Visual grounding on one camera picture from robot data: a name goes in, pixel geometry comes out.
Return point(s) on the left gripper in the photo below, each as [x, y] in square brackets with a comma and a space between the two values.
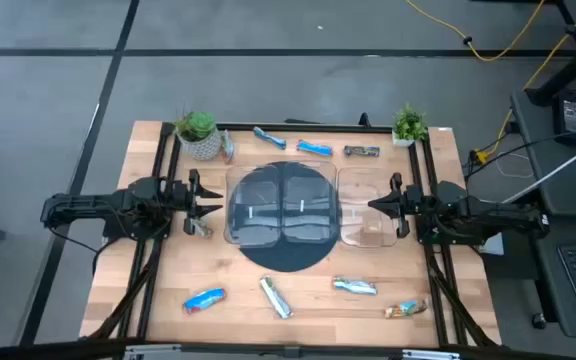
[194, 200]

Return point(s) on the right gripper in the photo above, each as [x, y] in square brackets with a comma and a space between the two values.
[402, 205]

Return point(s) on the white and blue granola bar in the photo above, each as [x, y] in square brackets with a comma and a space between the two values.
[354, 286]

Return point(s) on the silver green granola bar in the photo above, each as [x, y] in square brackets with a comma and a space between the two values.
[276, 297]

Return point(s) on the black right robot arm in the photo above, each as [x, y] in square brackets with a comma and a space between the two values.
[493, 215]

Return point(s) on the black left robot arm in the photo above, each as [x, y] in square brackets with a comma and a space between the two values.
[83, 205]

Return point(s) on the pale blue granola bar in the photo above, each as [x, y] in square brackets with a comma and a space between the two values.
[228, 147]

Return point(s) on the dark multicolour granola bar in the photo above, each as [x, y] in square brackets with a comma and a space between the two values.
[361, 150]

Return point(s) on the orange and blue granola bar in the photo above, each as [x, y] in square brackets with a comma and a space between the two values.
[406, 309]

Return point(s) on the clear plastic bin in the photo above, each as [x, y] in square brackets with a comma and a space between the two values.
[253, 210]
[310, 200]
[363, 220]

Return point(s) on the succulent in triangle-patterned pot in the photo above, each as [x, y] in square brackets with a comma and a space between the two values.
[203, 145]

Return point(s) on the leafy plant in white pot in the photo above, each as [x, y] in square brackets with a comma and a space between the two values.
[408, 125]

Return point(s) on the black table clamp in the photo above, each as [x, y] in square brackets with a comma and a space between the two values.
[364, 119]

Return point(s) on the round dark woven placemat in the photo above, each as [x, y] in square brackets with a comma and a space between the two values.
[288, 257]

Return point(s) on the white paper label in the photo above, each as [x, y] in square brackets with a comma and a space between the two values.
[492, 245]

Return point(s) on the dark grey side desk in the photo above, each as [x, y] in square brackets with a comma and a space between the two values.
[543, 175]

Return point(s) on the silver metal rod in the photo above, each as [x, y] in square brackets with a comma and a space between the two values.
[558, 169]

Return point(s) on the black caster wheel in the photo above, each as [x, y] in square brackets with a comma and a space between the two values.
[539, 321]

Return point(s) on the black power adapter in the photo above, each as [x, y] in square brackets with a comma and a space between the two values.
[570, 120]

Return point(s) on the black desk leg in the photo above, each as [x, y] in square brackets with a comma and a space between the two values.
[563, 75]

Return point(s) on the silver aluminium bracket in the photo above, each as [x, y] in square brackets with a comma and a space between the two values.
[430, 355]
[150, 351]

